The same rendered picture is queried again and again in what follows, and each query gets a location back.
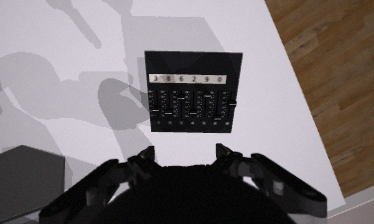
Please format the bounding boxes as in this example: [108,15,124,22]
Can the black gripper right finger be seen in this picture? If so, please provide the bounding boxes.
[201,143,327,224]

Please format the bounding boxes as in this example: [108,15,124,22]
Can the black lighting desk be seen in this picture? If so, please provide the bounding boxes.
[144,51,243,133]

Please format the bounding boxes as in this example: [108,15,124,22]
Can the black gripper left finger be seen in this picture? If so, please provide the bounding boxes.
[39,146,173,224]

